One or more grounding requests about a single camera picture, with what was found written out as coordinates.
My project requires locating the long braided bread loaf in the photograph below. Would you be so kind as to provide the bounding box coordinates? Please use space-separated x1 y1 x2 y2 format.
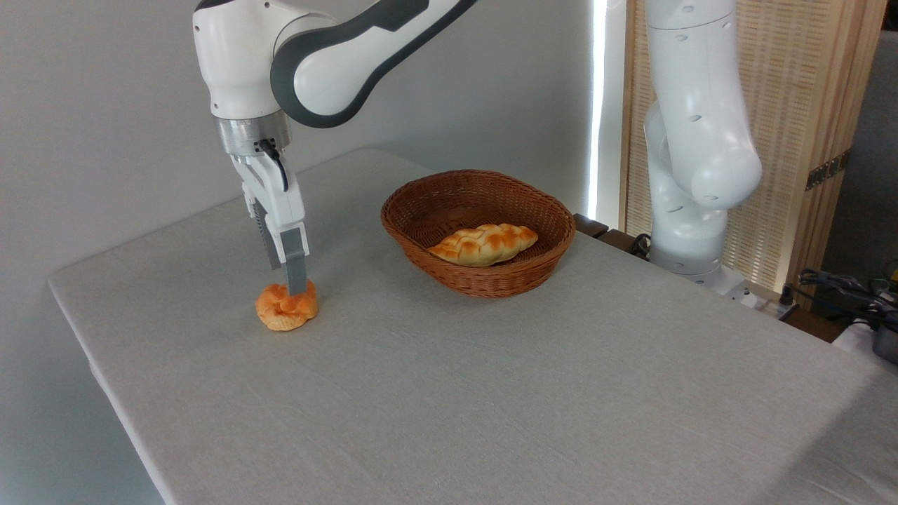
427 223 540 268

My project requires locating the dark metal screen hinge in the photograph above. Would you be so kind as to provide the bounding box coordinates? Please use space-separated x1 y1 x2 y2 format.
805 148 854 191

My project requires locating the round knotted bread roll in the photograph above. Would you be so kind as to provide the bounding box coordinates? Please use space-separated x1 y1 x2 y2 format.
255 280 320 332

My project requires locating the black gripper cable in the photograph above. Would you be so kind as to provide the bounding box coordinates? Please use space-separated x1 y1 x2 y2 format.
255 138 290 193

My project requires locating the grey linen tablecloth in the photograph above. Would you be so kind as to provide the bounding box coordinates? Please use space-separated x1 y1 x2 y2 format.
48 149 898 505

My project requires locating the brown wicker basket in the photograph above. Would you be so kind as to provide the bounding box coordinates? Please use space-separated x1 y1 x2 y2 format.
380 169 577 300

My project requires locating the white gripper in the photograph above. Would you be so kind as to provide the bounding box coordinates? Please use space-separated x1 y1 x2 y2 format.
230 154 311 297

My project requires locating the black cable bundle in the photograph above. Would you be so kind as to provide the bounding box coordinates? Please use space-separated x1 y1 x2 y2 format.
798 268 898 332

